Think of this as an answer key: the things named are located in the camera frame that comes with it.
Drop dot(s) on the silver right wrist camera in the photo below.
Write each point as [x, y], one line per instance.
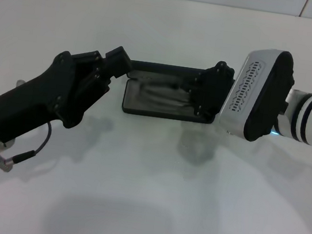
[242, 100]

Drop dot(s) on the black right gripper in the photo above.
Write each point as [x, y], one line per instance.
[216, 93]

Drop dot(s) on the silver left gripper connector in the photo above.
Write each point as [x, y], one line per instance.
[19, 83]

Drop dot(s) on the black glasses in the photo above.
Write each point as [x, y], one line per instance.
[162, 93]

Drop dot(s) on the black glasses case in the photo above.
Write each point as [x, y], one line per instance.
[131, 96]

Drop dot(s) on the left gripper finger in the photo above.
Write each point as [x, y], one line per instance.
[118, 62]

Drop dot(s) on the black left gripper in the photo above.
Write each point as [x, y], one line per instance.
[29, 105]

